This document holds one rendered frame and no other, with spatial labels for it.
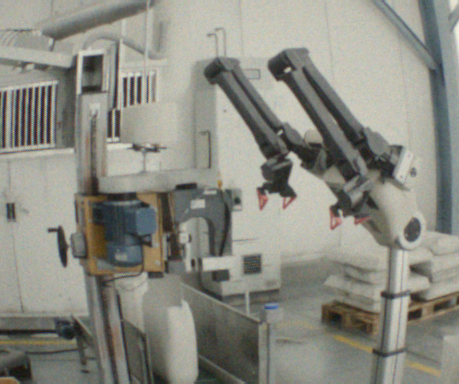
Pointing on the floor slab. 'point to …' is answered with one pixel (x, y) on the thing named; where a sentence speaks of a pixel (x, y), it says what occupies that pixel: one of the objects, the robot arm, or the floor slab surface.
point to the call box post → (271, 352)
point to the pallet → (353, 316)
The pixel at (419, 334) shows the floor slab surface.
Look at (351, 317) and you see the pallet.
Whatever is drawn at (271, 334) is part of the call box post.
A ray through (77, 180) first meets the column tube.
